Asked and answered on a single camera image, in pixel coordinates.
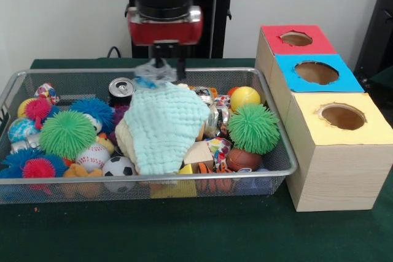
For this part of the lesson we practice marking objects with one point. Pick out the blue spiky toy with eyes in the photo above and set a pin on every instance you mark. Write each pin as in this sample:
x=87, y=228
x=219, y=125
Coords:
x=92, y=110

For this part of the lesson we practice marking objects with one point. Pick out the globe print ball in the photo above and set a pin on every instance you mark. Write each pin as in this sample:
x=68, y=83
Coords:
x=23, y=128

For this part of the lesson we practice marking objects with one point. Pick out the mint waffle cloth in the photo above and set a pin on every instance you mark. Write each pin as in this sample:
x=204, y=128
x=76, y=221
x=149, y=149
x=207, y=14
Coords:
x=159, y=127

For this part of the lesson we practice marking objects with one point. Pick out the small soccer ball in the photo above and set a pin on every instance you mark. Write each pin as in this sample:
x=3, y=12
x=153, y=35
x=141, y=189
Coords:
x=119, y=167

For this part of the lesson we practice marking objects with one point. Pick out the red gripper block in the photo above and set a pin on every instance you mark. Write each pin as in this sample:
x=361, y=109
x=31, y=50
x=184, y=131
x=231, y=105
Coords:
x=165, y=33

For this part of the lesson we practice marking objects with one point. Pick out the yellow ball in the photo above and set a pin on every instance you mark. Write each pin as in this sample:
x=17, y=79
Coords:
x=245, y=97

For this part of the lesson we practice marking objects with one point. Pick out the dark green table cloth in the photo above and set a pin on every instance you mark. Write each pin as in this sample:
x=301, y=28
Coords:
x=184, y=231

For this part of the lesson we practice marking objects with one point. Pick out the clear plastic piece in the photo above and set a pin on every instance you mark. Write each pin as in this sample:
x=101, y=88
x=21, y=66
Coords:
x=153, y=75

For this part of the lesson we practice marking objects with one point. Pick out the small brown football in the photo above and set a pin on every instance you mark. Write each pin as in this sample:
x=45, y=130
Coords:
x=244, y=159

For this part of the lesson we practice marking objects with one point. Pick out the wooden box with three holes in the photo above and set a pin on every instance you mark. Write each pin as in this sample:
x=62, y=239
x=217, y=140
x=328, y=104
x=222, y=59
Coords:
x=337, y=176

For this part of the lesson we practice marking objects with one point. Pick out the green spiky ball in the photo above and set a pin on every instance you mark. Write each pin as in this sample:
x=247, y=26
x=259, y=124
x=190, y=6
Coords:
x=67, y=134

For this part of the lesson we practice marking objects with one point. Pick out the green spiky toy with eyes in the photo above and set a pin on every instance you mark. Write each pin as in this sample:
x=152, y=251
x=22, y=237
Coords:
x=253, y=128

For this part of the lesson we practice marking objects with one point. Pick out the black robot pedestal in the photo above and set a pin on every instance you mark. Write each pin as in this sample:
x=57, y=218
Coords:
x=221, y=13

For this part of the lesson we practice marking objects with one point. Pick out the silver drink can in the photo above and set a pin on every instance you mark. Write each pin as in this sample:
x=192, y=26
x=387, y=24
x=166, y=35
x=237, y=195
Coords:
x=121, y=88

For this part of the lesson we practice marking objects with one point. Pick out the black chair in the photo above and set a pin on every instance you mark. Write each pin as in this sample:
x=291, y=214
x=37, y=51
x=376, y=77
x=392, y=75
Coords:
x=379, y=22

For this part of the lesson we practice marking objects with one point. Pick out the cream waffle cloth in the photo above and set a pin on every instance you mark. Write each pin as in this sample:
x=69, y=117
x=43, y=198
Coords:
x=124, y=139

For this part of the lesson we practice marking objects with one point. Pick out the small baseball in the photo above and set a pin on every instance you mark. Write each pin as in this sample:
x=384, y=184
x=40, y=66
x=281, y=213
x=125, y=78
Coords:
x=92, y=157

